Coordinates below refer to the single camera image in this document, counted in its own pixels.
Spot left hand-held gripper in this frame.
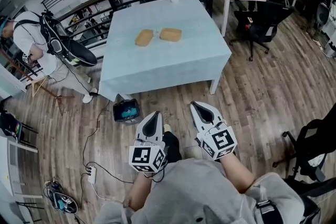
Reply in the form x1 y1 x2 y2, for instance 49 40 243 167
128 111 167 174

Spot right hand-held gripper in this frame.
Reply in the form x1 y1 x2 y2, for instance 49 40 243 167
190 101 238 161

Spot black bin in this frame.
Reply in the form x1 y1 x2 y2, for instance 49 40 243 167
112 98 141 124

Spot tan rectangular tray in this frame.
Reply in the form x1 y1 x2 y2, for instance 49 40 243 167
159 27 183 43
134 29 155 47

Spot person's left forearm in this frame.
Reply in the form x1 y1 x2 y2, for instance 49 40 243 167
127 172 153 212

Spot person's right forearm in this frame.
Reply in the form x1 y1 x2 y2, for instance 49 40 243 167
219 156 257 195

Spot person's black trousers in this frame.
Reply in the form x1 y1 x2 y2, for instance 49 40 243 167
162 131 182 164

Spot white table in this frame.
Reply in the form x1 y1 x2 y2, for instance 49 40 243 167
117 78 223 102

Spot light blue flowered tablecloth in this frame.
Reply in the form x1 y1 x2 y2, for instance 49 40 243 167
98 0 232 102

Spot person's grey hoodie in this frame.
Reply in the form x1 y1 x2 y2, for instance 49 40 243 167
93 158 307 224

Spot white power strip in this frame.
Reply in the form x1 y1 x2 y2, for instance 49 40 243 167
87 166 98 184

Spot wooden coat rack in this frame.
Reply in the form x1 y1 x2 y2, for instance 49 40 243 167
0 48 76 116

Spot black office chair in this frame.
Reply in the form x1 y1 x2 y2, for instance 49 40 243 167
229 0 296 62
272 102 336 197

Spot black gear bag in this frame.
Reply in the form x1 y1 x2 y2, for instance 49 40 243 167
43 179 79 216

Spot black side chair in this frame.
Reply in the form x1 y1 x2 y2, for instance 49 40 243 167
0 110 39 150

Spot person's right harness strap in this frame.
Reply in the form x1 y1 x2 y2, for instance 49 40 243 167
256 199 285 224

